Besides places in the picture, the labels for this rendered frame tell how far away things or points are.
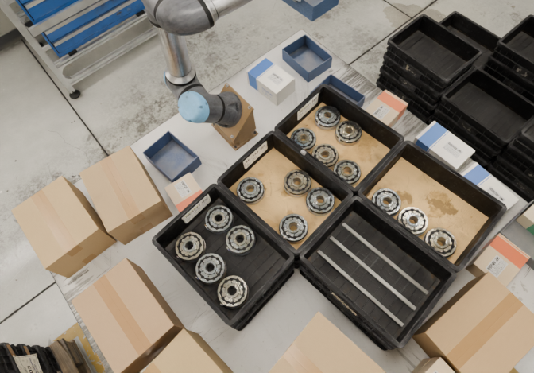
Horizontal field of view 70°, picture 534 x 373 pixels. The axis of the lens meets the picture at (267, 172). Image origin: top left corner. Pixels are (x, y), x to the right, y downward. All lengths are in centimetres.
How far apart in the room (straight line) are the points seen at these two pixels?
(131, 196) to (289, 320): 74
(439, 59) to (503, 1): 139
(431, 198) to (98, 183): 126
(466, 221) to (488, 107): 103
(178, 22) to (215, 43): 198
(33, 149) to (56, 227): 151
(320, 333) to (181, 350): 42
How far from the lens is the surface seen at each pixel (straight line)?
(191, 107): 149
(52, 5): 283
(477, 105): 243
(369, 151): 156
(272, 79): 181
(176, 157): 175
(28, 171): 301
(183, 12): 119
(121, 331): 142
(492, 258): 159
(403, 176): 154
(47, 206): 169
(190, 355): 130
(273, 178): 148
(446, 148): 170
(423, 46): 246
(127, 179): 159
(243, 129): 164
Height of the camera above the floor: 216
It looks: 63 degrees down
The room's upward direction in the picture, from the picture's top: 9 degrees counter-clockwise
